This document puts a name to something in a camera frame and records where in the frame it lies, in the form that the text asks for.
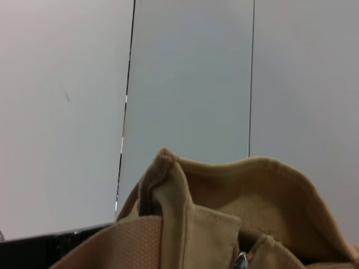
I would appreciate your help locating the khaki canvas food bag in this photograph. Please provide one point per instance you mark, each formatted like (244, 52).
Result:
(252, 213)

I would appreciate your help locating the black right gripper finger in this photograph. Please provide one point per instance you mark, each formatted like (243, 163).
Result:
(33, 252)

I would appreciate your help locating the silver metal zipper pull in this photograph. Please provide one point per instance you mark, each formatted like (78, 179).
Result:
(241, 260)

